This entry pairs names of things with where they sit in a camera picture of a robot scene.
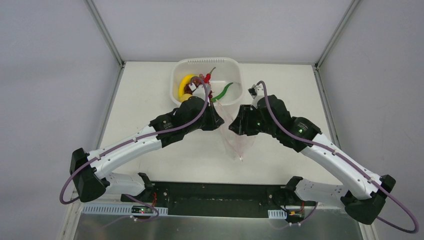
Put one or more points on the green chili pepper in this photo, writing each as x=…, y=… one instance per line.
x=222, y=93

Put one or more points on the clear pink zip bag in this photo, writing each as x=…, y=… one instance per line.
x=235, y=145

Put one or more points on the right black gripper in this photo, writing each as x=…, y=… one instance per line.
x=240, y=120

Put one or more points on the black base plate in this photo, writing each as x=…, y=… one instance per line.
x=218, y=199

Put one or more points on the right aluminium frame post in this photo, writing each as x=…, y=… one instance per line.
x=338, y=31

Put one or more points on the left aluminium frame post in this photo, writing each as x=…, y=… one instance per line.
x=98, y=20

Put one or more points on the red grape bunch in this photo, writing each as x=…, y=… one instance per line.
x=190, y=87

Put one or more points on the yellow lemon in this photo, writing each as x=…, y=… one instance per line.
x=185, y=97

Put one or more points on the yellow banana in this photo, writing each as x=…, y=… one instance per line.
x=186, y=79

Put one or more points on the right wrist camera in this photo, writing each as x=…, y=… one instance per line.
x=257, y=93

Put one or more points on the aluminium frame post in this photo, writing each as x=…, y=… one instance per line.
x=98, y=20
x=338, y=31

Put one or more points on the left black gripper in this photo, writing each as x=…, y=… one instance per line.
x=214, y=117

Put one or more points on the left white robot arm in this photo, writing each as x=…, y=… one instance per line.
x=92, y=173

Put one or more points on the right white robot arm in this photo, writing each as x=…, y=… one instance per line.
x=360, y=199

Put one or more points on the red chili pepper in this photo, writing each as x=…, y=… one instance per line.
x=206, y=78

